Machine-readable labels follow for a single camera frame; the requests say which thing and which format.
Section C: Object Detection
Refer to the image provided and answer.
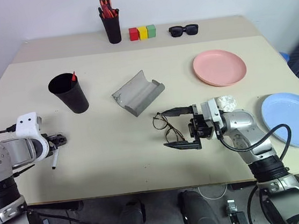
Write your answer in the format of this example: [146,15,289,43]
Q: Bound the tall black pen cup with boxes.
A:
[98,6,123,46]

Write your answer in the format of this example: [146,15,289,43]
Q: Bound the white marker with black tip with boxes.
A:
[49,148,62,170]

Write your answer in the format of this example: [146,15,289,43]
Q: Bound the grey glasses case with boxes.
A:
[109,67,169,120]

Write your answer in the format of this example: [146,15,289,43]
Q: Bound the dark rounded shape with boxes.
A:
[110,198,148,224]
[177,186,222,224]

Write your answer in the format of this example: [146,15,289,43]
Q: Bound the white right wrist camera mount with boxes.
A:
[200,97,225,125]

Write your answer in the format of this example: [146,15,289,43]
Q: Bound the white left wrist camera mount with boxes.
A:
[13,111,50,163]

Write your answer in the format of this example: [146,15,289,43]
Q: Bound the black sunglasses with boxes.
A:
[168,23,200,39]

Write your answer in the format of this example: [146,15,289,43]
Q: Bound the tortoiseshell glasses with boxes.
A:
[151,109,186,146]

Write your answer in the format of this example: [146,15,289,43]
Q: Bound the green block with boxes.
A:
[145,24,157,39]

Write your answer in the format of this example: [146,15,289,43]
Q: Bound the pink plate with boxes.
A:
[191,46,249,90]

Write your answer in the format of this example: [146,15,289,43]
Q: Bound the white crumpled paper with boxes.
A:
[216,93,238,114]

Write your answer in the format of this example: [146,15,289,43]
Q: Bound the red block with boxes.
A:
[128,27,140,42]

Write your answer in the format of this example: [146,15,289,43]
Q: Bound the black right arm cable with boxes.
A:
[215,117,295,172]

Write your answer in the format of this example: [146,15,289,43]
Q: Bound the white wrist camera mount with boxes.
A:
[13,111,50,163]
[200,97,225,125]

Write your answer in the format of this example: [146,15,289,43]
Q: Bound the small grey box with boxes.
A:
[225,198,239,213]

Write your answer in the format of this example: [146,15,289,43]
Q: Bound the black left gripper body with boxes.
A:
[42,131,69,153]

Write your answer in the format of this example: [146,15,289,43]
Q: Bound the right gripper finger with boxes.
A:
[163,136,203,154]
[161,105,195,119]

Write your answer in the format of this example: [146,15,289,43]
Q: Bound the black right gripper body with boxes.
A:
[186,109,216,142]

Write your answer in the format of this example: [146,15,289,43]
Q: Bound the thin white cable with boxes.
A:
[197,183,229,201]

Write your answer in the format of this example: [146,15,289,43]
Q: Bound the black table frame bar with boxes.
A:
[27,200,84,216]

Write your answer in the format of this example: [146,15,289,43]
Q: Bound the yellow block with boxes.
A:
[137,26,149,41]

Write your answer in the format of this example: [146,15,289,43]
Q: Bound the blue plate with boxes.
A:
[259,90,299,155]

